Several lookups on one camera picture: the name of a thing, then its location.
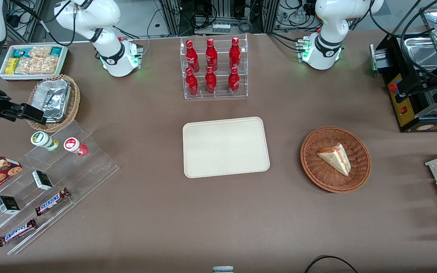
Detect clear acrylic stepped display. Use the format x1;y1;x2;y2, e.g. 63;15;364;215
0;121;120;256

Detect green yogurt cup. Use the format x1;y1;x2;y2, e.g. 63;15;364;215
31;131;59;152

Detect clear acrylic bottle rack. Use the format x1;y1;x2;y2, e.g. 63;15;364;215
179;33;249;100

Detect brown round wicker basket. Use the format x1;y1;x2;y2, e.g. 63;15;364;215
300;126;372;194

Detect black cable loop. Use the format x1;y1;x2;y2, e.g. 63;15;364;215
303;255;360;273

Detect red gum bottle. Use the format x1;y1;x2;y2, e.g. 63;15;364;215
63;137;89;157

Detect wicker basket with foil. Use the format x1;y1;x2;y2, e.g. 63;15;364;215
27;74;81;133

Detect Snickers chocolate bar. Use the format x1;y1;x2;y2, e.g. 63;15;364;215
35;187;71;217
0;218;38;248

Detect black sealing machine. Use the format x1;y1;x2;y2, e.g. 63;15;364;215
369;33;437;133

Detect steel tray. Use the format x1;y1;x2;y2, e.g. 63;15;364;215
404;36;437;72

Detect yellow snack pack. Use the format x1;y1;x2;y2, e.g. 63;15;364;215
5;57;20;75

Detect red cola bottle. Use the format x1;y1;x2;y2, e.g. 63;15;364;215
229;37;242;70
185;39;200;74
185;67;199;97
228;66;241;96
205;38;219;72
204;66;218;95

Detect wrapped triangle sandwich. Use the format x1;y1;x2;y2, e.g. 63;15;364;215
316;143;352;177

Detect clear bag of crackers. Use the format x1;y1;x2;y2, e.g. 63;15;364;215
14;56;60;75
28;46;53;58

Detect aluminium foil containers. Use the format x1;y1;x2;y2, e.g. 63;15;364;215
33;79;72;124

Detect small black box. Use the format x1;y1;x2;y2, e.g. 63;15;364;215
0;195;21;215
31;170;54;191

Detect white rectangular snack bin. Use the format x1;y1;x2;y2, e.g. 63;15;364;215
0;44;69;82

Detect beige plastic tray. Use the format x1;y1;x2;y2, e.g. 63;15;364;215
182;116;271;179

